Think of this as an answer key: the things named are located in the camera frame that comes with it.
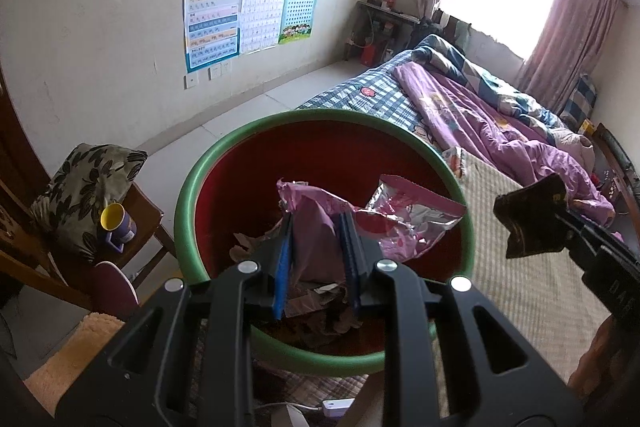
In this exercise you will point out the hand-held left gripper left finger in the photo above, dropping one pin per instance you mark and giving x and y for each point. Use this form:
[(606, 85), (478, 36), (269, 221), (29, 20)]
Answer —
[(280, 272)]

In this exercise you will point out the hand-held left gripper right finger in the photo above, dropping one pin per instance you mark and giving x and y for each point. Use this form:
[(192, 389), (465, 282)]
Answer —
[(351, 272)]

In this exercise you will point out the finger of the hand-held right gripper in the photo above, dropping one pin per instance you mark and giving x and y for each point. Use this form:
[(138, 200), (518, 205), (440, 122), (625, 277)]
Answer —
[(575, 227)]

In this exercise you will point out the dark brown wrapper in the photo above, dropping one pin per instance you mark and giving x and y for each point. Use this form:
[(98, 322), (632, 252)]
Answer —
[(530, 222)]

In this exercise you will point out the pink foil wrapper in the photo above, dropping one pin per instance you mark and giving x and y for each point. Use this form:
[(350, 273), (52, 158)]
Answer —
[(415, 217)]

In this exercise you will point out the red bin with green rim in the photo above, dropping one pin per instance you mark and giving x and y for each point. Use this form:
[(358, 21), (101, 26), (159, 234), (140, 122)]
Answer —
[(325, 147)]

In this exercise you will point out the person's right forearm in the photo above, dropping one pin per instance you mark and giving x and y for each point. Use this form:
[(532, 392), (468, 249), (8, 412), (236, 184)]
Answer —
[(595, 357)]

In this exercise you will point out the dark wooden headboard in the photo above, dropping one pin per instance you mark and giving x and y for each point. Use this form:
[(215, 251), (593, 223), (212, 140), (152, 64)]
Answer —
[(620, 167)]

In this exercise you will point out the yellow box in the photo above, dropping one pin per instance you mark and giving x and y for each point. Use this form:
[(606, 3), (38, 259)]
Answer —
[(586, 127)]

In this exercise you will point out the blue checked bag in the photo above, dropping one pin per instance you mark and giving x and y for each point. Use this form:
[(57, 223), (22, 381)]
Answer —
[(582, 99)]

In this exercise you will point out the white power adapter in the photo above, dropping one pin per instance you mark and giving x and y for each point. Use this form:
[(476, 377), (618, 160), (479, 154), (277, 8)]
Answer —
[(336, 407)]

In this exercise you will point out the purple quilt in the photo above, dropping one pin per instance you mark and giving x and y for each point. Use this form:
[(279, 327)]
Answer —
[(475, 122)]

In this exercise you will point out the wooden chair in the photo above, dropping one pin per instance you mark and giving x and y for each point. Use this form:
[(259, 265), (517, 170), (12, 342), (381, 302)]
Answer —
[(145, 217)]

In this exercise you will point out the purple cup yellow inside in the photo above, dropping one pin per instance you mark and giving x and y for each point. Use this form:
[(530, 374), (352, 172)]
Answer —
[(120, 229)]

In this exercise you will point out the blue white patchwork quilt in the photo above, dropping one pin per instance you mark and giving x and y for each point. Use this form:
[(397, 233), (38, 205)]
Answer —
[(490, 82)]

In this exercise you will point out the maroon round stool seat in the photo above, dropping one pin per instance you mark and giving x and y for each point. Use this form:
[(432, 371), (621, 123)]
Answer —
[(112, 289)]

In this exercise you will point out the blue plaid bed sheet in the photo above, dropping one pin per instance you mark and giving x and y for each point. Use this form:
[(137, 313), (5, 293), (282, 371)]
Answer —
[(380, 87)]

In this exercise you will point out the floral leaf cushion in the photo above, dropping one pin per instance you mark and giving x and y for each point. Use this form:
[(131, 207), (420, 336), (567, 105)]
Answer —
[(85, 192)]

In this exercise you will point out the red container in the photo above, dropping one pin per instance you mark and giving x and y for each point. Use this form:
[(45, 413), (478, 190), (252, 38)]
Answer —
[(369, 55)]

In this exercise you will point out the beige fluffy rug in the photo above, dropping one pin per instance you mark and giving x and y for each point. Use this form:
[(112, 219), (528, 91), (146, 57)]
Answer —
[(70, 357)]

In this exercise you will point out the dark small desk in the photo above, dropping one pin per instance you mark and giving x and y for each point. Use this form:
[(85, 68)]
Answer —
[(385, 12)]

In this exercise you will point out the white wall socket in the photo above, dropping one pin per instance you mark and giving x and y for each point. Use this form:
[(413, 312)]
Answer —
[(214, 72), (225, 67), (191, 81)]

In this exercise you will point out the blue chart wall poster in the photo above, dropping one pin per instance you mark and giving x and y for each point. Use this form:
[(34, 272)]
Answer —
[(212, 22)]

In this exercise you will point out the white chart wall poster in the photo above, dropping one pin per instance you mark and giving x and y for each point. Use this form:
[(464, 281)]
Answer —
[(262, 12)]

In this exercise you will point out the teal number wall poster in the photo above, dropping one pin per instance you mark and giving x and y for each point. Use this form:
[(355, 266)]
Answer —
[(300, 4)]

